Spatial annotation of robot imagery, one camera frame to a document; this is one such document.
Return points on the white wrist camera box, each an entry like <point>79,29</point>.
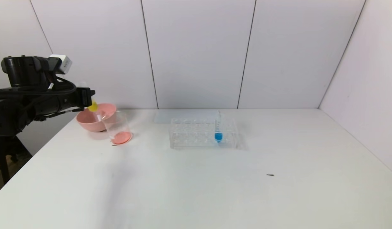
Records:
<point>64,63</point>

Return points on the red pigment test tube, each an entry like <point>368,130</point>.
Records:
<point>98,118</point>

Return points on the white paper sheet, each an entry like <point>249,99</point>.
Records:
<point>162,117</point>

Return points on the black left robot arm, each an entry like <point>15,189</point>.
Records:
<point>17,108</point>

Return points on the clear glass beaker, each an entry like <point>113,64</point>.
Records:
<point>121,136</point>

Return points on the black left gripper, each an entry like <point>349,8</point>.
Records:
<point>86,97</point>

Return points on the black stand beside table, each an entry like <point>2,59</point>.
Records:
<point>3,162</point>

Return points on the pink plastic bowl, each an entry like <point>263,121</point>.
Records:
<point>87,124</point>

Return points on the clear acrylic test tube rack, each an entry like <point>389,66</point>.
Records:
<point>229,135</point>

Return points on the blue pigment test tube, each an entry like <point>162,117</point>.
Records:
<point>218,136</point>

